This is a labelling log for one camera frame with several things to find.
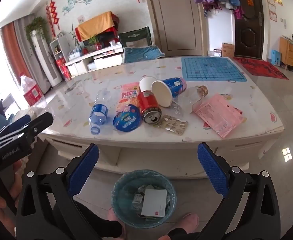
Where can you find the white standing air conditioner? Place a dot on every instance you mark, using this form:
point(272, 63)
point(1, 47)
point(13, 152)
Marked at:
point(42, 55)

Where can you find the white television stand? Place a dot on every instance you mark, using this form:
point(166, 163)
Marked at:
point(104, 53)

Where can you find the red soda can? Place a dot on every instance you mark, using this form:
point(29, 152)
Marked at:
point(147, 102)

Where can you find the wooden cabinet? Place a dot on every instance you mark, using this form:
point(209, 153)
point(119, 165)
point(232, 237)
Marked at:
point(292, 53)

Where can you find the potted plant in red pot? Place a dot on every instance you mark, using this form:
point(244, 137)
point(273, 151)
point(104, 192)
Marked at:
point(96, 45)

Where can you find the trash bin with blue bag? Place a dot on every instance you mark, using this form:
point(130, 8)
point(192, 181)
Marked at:
point(126, 180)

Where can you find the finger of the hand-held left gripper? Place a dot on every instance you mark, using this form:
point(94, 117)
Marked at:
point(40, 122)
point(16, 123)

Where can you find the red hanging wall decoration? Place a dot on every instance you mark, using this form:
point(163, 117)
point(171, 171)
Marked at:
point(53, 12)

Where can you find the crumpled grey wrapper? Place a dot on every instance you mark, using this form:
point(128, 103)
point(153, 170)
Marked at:
point(137, 201)

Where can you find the cardboard box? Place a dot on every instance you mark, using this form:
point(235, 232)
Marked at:
point(228, 50)

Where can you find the wall posters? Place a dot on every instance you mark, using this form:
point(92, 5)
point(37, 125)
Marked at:
point(274, 2)

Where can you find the teal wall decal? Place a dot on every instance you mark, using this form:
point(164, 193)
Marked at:
point(74, 3)

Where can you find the hanging green plant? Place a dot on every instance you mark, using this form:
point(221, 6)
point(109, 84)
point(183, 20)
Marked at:
point(37, 26)

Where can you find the red boxes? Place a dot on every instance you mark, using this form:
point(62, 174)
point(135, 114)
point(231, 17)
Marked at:
point(62, 68)

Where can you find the silver blister pill pack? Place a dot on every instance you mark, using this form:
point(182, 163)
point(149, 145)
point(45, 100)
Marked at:
point(172, 125)

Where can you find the person's foot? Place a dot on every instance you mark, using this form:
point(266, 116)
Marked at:
point(189, 221)
point(115, 217)

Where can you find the orange curtain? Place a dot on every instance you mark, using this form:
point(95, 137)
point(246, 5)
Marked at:
point(14, 47)

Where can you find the pink snack box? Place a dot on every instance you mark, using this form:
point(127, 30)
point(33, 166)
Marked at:
point(129, 96)

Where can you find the red doormat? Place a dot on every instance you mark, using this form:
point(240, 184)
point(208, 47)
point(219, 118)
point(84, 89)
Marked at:
point(261, 67)

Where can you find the orange cloth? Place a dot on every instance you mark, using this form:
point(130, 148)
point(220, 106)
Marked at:
point(96, 23)

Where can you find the glass bottle with gold cap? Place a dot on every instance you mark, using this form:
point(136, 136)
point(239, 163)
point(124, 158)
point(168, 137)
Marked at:
point(201, 90)

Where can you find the small white box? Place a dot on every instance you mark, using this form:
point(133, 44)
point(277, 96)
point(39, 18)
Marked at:
point(217, 53)

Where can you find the beige door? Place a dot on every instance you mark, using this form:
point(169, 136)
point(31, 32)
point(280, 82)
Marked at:
point(176, 17)

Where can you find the person's right foot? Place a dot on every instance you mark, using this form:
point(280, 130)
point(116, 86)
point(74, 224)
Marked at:
point(189, 221)

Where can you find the clear plastic bottle blue label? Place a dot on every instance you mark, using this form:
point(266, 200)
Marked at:
point(99, 115)

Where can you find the blue grid mat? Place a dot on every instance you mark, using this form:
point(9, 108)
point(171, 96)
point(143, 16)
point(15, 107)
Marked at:
point(211, 68)

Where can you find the chair with blue quilted cushion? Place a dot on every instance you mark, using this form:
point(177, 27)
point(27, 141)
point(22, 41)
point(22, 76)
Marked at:
point(141, 53)

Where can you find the blue round foil lid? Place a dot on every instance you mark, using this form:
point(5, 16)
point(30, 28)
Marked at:
point(126, 120)

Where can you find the white open shelf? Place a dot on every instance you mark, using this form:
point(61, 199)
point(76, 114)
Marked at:
point(61, 41)

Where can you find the white paper cup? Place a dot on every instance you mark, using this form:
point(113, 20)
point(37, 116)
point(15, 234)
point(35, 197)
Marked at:
point(146, 83)

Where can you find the blue instant noodle cup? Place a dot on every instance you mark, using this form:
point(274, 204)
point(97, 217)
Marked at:
point(172, 85)

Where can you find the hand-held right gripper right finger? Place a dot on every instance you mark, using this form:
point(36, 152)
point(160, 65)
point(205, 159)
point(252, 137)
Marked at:
point(212, 172)

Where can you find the person's left foot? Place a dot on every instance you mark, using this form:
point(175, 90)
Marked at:
point(115, 217)

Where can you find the large water bottle red label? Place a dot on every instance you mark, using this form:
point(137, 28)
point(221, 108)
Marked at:
point(32, 95)

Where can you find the dark brown door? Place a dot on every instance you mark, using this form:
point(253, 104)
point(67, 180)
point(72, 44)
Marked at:
point(249, 30)

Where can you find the pink packet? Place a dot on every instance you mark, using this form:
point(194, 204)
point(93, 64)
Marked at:
point(219, 115)

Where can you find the white card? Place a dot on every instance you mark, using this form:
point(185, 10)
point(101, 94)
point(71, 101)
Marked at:
point(154, 202)

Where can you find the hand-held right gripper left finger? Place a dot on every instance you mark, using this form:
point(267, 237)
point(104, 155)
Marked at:
point(84, 172)

